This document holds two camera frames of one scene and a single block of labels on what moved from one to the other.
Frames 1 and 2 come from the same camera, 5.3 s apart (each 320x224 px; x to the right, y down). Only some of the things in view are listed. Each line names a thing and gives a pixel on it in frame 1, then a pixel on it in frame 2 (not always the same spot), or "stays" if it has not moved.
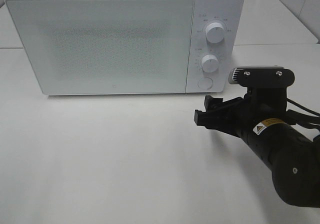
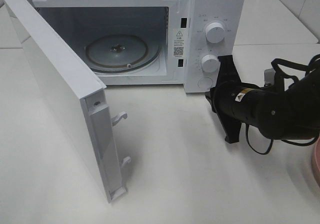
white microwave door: (92, 45) -> (76, 92)
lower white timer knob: (209, 63) stays
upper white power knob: (215, 32) stays
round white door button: (205, 83) stays
